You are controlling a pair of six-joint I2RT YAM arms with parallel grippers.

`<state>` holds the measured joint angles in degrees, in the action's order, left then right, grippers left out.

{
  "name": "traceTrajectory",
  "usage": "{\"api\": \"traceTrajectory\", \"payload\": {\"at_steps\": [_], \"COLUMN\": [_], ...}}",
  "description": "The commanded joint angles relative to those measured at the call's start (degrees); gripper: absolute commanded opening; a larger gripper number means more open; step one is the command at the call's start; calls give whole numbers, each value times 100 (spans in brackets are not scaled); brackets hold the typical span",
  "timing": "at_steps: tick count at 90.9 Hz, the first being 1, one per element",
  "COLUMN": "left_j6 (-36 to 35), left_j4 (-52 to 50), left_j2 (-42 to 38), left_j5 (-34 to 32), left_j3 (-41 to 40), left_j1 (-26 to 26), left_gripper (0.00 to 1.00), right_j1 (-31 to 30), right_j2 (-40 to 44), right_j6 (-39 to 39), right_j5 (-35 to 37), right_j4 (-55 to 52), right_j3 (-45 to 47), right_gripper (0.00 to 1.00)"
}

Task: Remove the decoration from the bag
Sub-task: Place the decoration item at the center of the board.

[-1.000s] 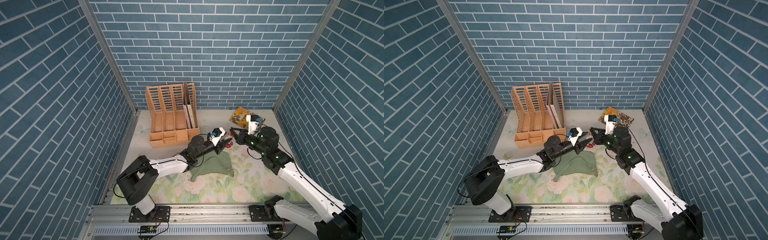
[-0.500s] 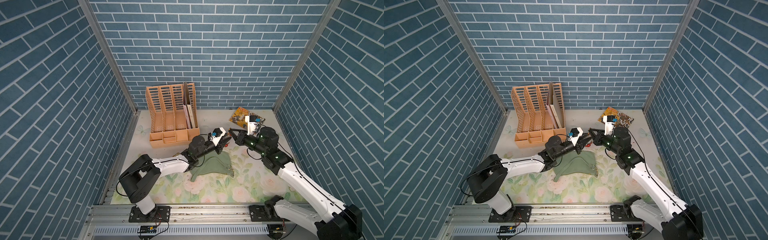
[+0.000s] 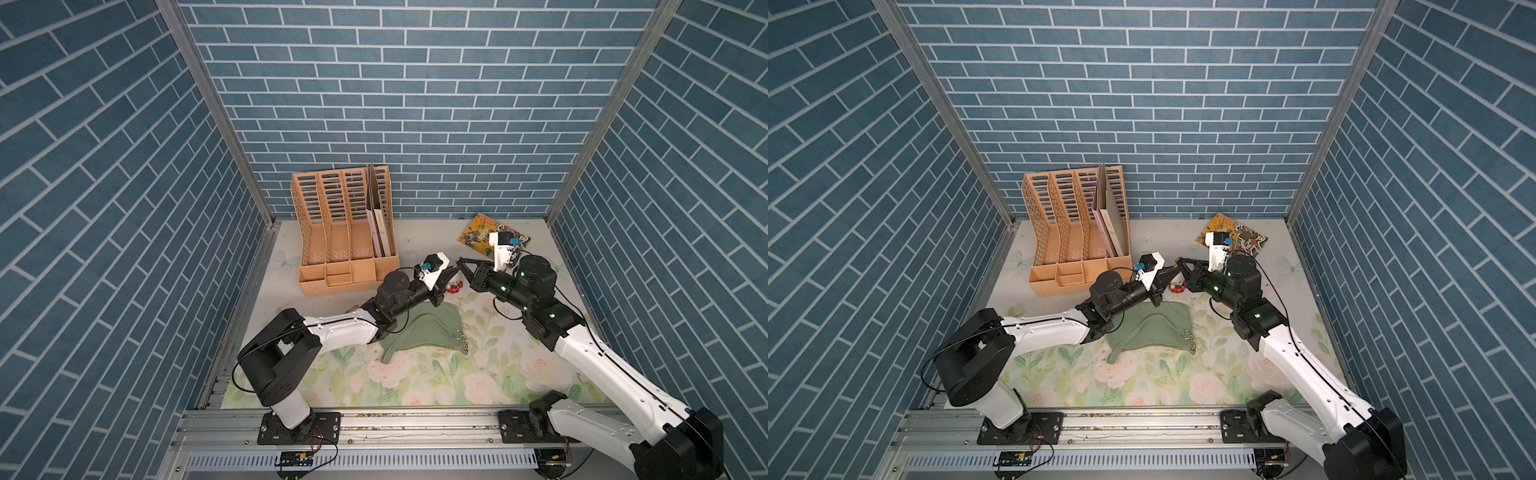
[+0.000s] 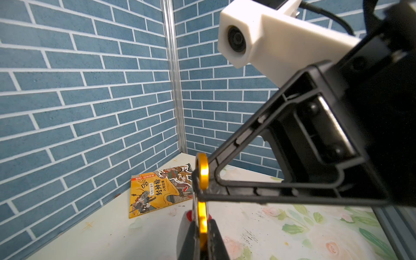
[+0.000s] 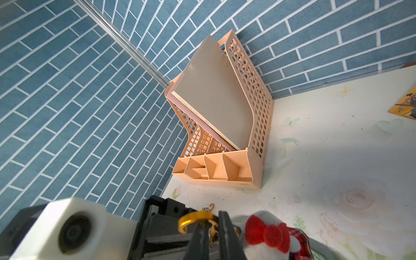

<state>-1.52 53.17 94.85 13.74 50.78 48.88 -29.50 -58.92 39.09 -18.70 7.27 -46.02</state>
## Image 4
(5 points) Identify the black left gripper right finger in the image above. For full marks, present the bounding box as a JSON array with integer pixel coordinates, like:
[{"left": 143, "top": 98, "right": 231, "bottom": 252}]
[{"left": 207, "top": 219, "right": 230, "bottom": 260}]

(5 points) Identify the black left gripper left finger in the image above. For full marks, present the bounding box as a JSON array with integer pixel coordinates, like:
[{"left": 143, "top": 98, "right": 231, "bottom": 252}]
[{"left": 177, "top": 221, "right": 199, "bottom": 260}]

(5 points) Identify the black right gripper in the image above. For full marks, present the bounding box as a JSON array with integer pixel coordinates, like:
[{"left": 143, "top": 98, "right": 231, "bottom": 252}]
[{"left": 259, "top": 0, "right": 416, "bottom": 207}]

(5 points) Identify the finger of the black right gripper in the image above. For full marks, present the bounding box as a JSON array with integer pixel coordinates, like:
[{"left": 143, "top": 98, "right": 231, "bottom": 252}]
[{"left": 192, "top": 61, "right": 390, "bottom": 206}]

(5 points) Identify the white red toy decoration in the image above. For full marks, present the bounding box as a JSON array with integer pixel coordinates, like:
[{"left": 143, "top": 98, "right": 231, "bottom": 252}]
[{"left": 185, "top": 210, "right": 199, "bottom": 223}]

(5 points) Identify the floral table mat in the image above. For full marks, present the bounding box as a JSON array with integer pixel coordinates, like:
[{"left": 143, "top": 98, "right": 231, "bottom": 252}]
[{"left": 25, "top": 152, "right": 399, "bottom": 260}]

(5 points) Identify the orange illustrated comic book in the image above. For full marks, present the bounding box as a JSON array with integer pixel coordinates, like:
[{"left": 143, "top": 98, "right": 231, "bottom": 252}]
[{"left": 128, "top": 164, "right": 193, "bottom": 218}]

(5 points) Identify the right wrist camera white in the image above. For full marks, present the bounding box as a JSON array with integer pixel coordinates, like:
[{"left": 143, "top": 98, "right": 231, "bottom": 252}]
[{"left": 218, "top": 0, "right": 360, "bottom": 87}]

